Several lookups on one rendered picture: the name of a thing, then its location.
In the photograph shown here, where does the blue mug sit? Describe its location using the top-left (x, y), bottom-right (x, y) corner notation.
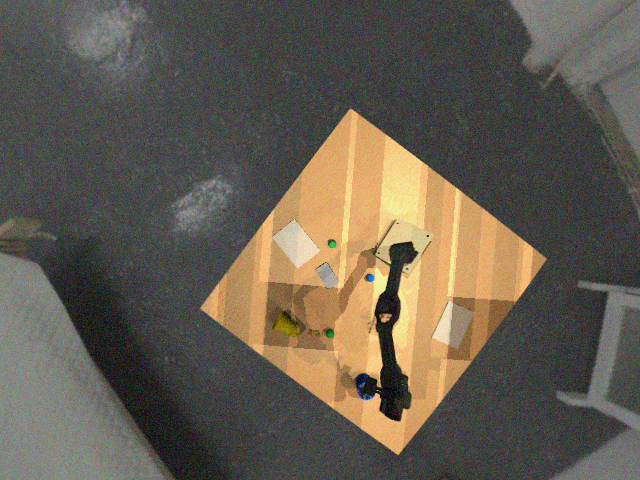
top-left (355, 373), bottom-right (376, 401)

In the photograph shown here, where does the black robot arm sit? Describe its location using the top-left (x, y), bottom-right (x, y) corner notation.
top-left (375, 241), bottom-right (418, 422)

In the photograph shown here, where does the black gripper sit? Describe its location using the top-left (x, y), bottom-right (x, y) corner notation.
top-left (363, 377), bottom-right (412, 409)

